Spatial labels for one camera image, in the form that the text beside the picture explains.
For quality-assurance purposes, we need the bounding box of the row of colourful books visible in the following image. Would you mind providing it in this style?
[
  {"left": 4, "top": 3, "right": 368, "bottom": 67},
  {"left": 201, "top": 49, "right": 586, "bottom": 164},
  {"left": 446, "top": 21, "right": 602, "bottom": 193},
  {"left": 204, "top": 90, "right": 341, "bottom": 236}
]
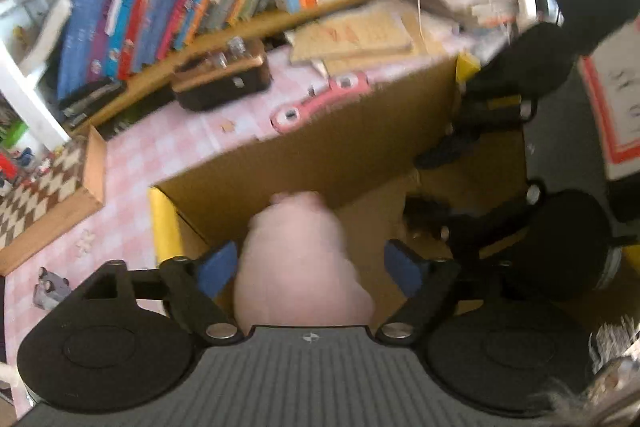
[{"left": 56, "top": 0, "right": 351, "bottom": 102}]

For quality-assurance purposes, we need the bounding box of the wooden chessboard box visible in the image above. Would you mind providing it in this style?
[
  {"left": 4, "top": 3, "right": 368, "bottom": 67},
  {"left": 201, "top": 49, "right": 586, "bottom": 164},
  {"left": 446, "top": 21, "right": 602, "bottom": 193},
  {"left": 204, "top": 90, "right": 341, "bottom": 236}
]
[{"left": 0, "top": 124, "right": 108, "bottom": 277}]

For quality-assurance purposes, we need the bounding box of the pink checked tablecloth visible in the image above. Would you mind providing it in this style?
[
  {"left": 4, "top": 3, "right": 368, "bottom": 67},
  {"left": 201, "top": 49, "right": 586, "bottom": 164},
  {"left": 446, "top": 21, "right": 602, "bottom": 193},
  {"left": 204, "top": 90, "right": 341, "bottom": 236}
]
[{"left": 0, "top": 34, "right": 481, "bottom": 420}]

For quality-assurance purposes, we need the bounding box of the pale fringed cloth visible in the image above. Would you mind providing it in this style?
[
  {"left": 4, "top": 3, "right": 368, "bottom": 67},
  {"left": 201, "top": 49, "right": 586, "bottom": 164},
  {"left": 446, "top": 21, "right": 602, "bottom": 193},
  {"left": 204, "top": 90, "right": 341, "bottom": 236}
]
[{"left": 587, "top": 314, "right": 640, "bottom": 408}]

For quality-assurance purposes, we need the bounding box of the brown box with metal knobs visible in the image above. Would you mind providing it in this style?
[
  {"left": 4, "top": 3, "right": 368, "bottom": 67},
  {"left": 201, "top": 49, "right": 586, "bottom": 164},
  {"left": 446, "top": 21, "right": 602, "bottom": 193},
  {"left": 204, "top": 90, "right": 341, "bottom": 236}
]
[{"left": 171, "top": 38, "right": 273, "bottom": 112}]

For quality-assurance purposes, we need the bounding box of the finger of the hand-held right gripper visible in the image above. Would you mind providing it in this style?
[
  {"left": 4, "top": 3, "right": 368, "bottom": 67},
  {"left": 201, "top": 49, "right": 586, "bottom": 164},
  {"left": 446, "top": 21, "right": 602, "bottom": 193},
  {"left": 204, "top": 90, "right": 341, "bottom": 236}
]
[
  {"left": 404, "top": 180, "right": 546, "bottom": 259},
  {"left": 414, "top": 96, "right": 539, "bottom": 170}
]

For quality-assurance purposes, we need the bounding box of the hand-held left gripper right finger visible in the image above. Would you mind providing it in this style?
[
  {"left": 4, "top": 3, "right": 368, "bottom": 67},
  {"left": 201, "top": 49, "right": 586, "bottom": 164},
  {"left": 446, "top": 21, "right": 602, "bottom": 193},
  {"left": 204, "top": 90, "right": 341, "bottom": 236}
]
[{"left": 375, "top": 239, "right": 516, "bottom": 345}]

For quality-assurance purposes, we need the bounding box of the yellow cardboard box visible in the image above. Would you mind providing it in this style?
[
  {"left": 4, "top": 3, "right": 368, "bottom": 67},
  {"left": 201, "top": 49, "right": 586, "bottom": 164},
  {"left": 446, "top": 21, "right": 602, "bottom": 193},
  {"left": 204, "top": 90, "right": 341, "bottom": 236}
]
[{"left": 149, "top": 53, "right": 626, "bottom": 328}]

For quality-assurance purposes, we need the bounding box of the small grey toy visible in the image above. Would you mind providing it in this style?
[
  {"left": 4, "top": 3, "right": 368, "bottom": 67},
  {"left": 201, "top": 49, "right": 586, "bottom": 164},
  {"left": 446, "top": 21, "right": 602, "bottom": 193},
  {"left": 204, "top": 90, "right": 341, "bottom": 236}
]
[{"left": 32, "top": 266, "right": 72, "bottom": 310}]

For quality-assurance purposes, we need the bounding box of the pink plastic tool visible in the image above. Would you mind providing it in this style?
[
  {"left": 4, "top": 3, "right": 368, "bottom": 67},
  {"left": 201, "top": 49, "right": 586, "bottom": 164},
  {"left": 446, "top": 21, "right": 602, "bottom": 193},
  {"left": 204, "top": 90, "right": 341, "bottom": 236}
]
[{"left": 269, "top": 73, "right": 373, "bottom": 135}]

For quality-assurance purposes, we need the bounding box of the pink plush toy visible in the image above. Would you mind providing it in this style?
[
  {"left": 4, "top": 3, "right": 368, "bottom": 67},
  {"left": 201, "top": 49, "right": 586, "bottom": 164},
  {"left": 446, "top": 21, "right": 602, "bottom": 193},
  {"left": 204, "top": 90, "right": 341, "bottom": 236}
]
[{"left": 234, "top": 191, "right": 376, "bottom": 328}]

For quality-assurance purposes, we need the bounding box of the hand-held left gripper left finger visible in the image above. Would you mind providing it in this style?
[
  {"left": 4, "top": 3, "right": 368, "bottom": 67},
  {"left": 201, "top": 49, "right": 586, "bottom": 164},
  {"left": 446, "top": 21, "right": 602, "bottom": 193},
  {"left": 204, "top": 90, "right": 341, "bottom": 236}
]
[{"left": 80, "top": 241, "right": 243, "bottom": 342}]

